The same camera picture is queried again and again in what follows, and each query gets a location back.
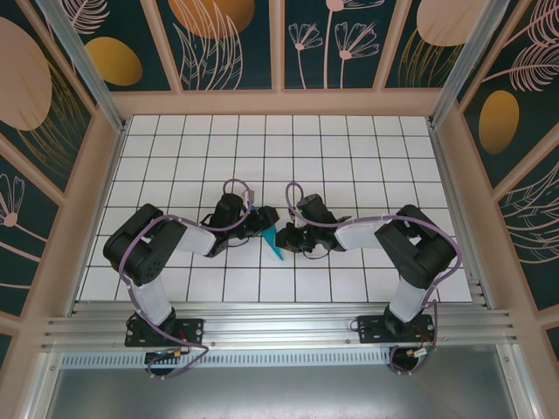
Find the blue paper sheet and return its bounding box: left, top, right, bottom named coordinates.
left=256, top=207, right=286, bottom=263

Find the grey metal floor sheet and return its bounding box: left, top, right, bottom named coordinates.
left=41, top=344, right=525, bottom=419

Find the red black power lead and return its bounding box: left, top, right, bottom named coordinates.
left=404, top=329, right=438, bottom=361
left=146, top=347, right=191, bottom=363

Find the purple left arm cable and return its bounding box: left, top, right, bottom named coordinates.
left=118, top=177, right=256, bottom=381

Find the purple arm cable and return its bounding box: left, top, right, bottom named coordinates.
left=285, top=181, right=463, bottom=377
left=118, top=177, right=256, bottom=381

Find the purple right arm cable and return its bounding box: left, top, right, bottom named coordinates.
left=285, top=181, right=463, bottom=377

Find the aluminium mounting rail beam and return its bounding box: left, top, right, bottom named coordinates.
left=41, top=300, right=519, bottom=350

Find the slotted metal cable duct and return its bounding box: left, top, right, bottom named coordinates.
left=60, top=352, right=394, bottom=368

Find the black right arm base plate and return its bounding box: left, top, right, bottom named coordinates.
left=356, top=313, right=437, bottom=346

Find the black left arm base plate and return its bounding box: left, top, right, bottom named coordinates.
left=124, top=317, right=206, bottom=348

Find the aluminium side rail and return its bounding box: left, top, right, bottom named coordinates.
left=430, top=124, right=497, bottom=312

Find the aluminium frame post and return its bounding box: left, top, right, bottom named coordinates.
left=34, top=0, right=131, bottom=134
left=427, top=0, right=513, bottom=131

